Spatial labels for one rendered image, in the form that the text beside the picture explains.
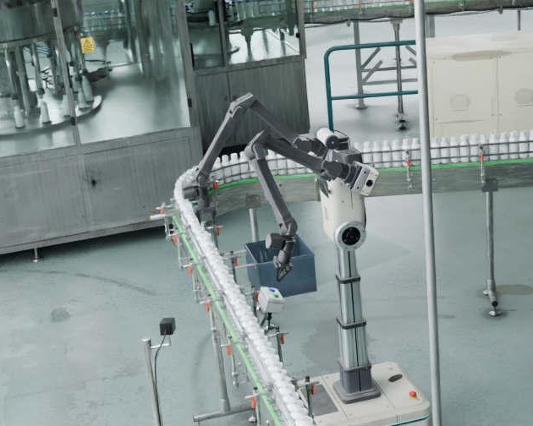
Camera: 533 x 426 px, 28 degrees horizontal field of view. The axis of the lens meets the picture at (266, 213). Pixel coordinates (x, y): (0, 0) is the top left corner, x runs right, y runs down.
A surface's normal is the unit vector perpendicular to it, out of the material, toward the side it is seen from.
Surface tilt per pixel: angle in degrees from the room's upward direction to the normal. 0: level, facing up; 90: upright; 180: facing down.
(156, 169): 90
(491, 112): 90
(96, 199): 90
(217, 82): 90
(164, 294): 0
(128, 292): 0
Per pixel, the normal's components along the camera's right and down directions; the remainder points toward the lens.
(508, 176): -0.06, 0.36
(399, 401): -0.10, -0.93
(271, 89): 0.25, 0.33
